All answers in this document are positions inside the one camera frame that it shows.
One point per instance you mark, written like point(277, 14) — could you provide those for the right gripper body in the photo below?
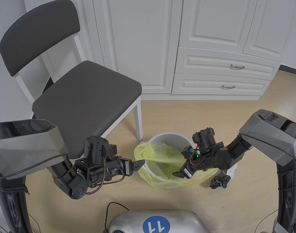
point(195, 165)

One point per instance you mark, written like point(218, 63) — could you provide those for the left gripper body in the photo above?
point(116, 167)

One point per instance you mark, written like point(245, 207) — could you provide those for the black plastic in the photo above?
point(219, 181)

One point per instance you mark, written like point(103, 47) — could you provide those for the yellow plastic bag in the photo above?
point(162, 181)

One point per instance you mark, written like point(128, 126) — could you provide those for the white printed wrapper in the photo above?
point(231, 175)

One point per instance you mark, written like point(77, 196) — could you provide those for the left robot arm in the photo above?
point(29, 144)

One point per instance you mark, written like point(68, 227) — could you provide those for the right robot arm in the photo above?
point(271, 135)

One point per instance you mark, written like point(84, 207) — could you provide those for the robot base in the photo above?
point(181, 222)

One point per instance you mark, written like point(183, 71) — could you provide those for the white trash bin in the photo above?
point(169, 137)

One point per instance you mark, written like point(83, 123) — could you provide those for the grey white chair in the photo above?
point(89, 98)

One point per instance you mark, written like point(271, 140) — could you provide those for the white wardrobe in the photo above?
point(211, 20)

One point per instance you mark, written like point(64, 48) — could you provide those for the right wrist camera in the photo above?
point(188, 153)

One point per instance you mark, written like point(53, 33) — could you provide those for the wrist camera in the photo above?
point(188, 153)
point(112, 150)

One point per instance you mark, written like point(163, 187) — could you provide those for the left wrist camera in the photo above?
point(112, 150)

